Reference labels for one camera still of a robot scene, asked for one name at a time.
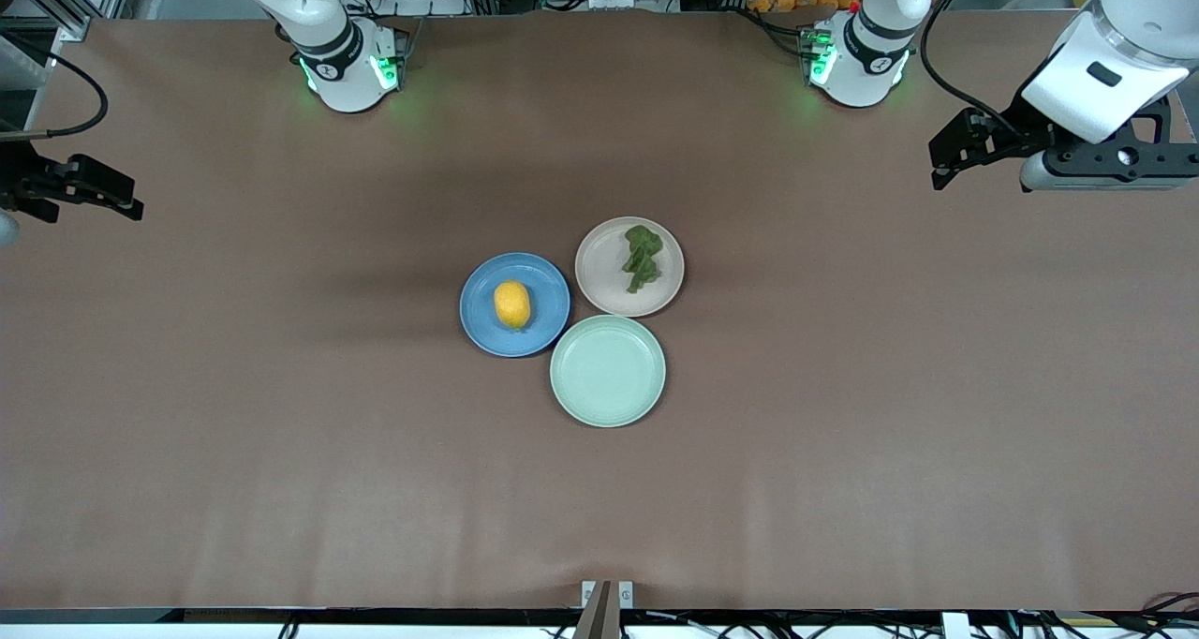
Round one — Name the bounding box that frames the metal table edge bracket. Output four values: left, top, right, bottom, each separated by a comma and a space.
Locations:
581, 580, 635, 639

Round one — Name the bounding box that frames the pale green plate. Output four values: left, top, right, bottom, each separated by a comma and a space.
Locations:
549, 315, 667, 428

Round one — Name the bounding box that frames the aluminium frame rail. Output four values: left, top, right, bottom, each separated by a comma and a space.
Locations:
19, 0, 95, 42

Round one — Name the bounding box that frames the green lettuce leaf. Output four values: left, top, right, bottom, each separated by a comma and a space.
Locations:
622, 225, 664, 294

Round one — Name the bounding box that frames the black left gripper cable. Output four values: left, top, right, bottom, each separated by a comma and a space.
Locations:
920, 0, 1027, 143

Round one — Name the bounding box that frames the yellow lemon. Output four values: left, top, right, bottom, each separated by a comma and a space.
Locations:
494, 280, 532, 331

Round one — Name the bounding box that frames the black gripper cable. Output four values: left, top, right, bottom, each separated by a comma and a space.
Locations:
920, 0, 1027, 143
0, 30, 109, 141

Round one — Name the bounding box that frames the blue plate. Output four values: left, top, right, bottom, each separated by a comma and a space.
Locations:
459, 252, 571, 358

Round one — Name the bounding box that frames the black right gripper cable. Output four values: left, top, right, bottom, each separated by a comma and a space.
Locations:
0, 30, 109, 141

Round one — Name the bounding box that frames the beige plate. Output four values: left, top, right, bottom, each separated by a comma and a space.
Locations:
574, 216, 686, 319

